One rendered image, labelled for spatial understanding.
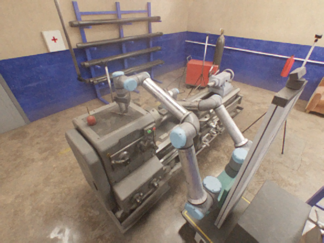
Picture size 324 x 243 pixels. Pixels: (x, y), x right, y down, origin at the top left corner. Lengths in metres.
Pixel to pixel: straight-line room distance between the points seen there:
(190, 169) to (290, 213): 0.91
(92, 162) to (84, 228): 1.30
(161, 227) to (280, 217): 1.25
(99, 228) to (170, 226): 0.84
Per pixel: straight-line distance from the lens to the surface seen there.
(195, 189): 1.20
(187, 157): 1.03
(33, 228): 2.71
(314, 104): 5.11
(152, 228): 2.25
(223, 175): 1.83
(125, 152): 1.34
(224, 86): 3.00
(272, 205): 1.68
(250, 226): 1.51
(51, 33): 4.14
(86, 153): 1.25
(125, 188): 1.56
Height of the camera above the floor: 2.12
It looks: 36 degrees down
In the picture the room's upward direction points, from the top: straight up
